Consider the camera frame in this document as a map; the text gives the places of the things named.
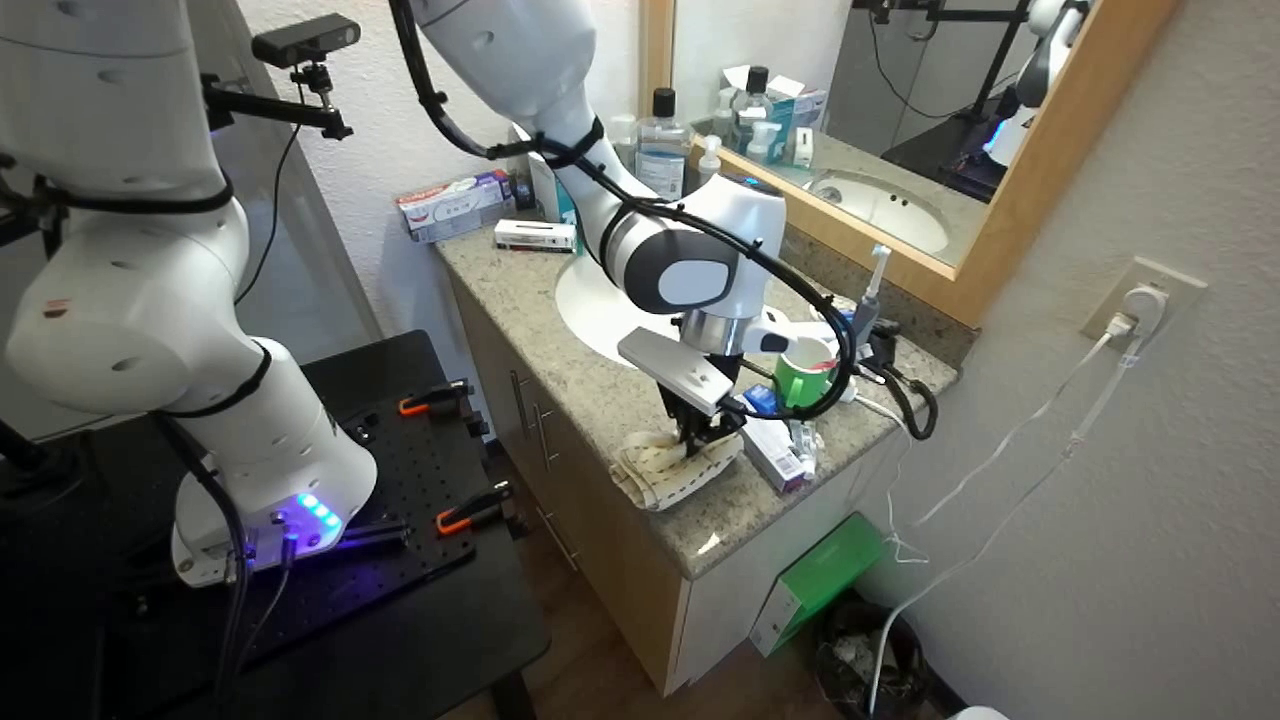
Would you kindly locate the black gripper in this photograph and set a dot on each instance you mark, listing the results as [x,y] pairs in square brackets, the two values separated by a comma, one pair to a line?
[706,405]

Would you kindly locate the cream towel with dashed stripes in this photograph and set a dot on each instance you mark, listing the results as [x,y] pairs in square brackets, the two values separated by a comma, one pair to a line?
[675,474]

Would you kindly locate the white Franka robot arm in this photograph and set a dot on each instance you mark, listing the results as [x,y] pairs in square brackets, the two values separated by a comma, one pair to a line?
[133,294]

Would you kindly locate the small blue packet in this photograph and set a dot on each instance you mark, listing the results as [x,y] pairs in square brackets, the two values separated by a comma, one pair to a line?
[763,401]

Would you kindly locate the small white blue cardboard box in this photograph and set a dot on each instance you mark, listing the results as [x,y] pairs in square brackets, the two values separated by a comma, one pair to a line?
[783,458]

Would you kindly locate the green cup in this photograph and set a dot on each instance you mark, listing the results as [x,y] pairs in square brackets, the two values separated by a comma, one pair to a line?
[803,378]

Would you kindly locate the white oval sink basin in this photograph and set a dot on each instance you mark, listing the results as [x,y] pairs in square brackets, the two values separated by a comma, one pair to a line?
[603,313]

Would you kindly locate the green cardboard box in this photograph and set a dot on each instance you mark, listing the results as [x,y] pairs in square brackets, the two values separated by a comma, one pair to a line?
[824,574]

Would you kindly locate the electric toothbrush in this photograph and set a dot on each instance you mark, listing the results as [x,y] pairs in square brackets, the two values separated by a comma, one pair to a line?
[874,294]

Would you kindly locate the orange black clamp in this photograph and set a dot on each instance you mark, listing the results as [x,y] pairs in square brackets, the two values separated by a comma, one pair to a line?
[433,401]
[469,509]

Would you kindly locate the flat white medicine box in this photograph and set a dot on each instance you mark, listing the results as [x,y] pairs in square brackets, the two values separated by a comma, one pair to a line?
[533,237]

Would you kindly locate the black trash bin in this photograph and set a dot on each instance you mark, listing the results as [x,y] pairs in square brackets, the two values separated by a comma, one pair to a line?
[874,665]

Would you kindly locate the blue mouthwash bottle black cap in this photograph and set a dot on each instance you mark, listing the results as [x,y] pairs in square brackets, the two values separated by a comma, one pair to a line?
[663,155]

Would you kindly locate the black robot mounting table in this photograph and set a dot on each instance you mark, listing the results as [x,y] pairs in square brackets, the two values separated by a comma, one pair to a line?
[403,584]

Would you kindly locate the toothpaste carton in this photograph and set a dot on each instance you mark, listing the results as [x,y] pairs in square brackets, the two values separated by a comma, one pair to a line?
[454,206]

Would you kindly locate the white charger plug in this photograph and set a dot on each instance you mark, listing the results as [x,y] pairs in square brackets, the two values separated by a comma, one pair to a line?
[1141,310]

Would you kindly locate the wood framed wall mirror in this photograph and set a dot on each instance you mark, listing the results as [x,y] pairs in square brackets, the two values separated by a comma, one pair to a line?
[1012,201]

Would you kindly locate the white wall power outlet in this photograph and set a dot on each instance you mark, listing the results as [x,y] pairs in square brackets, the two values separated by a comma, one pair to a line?
[1146,303]

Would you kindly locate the black camera on boom arm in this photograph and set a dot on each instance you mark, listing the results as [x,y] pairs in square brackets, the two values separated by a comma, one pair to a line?
[304,42]

